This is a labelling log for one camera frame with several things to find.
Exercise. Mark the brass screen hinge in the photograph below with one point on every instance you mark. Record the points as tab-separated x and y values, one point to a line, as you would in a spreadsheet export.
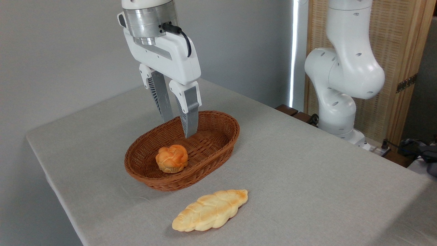
406	83

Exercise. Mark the brown oval wicker basket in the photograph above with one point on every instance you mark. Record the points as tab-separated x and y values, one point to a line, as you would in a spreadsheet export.
208	150

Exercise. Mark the round orange bread bun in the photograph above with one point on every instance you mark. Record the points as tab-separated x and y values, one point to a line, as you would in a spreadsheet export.
171	159

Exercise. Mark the white power strip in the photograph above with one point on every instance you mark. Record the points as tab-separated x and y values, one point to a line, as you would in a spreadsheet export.
380	150

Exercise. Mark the long braided bread loaf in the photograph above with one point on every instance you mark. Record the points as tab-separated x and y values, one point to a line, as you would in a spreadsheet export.
210	210

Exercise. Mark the dark brown wooden block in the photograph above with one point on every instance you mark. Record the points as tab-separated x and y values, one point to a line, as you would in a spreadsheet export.
286	110
303	117

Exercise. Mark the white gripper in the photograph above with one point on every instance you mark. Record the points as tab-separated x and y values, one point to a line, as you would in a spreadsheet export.
174	58

